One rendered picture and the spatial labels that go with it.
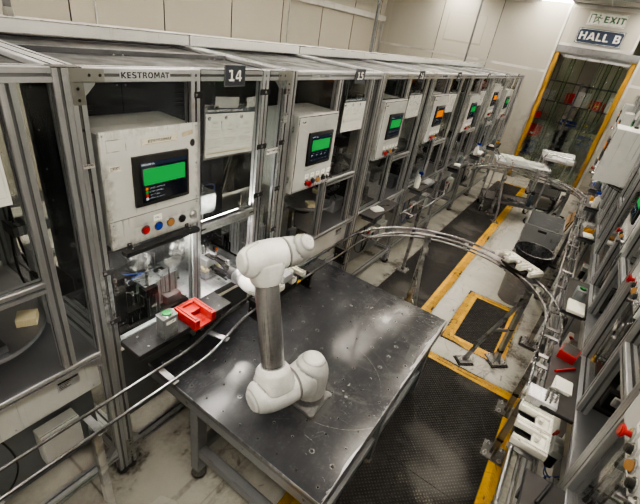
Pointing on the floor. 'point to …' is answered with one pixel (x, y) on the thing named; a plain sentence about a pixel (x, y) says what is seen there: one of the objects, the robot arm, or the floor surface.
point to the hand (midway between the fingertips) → (210, 260)
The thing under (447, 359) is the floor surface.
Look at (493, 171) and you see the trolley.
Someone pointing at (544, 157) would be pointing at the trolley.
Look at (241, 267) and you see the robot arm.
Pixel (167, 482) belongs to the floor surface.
